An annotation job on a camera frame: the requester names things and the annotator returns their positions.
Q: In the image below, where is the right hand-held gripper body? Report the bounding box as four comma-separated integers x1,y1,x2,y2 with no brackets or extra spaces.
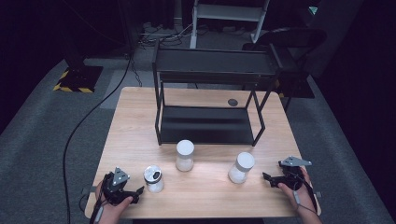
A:
278,155,313,191

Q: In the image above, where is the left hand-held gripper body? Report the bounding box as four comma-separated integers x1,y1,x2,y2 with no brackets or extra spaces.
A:
102,166,134,206

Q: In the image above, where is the small jar with silver lid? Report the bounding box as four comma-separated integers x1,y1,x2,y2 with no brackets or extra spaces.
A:
143,164,165,194

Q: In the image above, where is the tall jar with white lid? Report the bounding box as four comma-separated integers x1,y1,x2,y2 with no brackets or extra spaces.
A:
175,139,195,173
227,151,256,185

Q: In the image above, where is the black two-tier metal rack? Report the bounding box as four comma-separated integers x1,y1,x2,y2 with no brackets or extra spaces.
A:
151,38,284,147

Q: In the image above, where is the person's left hand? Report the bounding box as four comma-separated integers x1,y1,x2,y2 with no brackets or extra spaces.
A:
92,181,134,224

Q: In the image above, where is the person's right hand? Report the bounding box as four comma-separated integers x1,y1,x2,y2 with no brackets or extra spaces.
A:
277,167,318,216

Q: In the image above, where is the black stand with striped base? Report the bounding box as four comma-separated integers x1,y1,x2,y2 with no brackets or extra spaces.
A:
52,0,105,93

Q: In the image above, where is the black chair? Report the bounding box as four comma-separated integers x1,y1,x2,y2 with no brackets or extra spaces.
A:
242,27,328,111

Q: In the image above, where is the grey metal pole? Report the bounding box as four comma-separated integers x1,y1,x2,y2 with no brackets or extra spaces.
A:
173,0,183,27

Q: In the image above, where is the right hand-held gripper cable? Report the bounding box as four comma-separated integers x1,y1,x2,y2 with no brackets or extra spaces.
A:
288,171,319,217

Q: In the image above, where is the hand-held gripper cable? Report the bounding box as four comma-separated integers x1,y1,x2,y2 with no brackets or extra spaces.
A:
288,171,319,217
89,173,110,224

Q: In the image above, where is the left hand-held gripper cable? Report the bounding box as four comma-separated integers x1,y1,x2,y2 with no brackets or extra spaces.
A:
89,173,110,224

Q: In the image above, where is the thick black floor cable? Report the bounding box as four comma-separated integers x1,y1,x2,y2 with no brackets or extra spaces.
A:
62,52,134,224

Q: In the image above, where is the thin black floor cable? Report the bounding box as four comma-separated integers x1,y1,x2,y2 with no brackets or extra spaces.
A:
130,58,144,88

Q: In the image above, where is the power strip with cables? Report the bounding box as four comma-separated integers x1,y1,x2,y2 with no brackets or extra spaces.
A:
136,21,194,48

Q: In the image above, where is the white metal frame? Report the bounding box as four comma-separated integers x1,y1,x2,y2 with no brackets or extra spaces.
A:
189,0,271,49

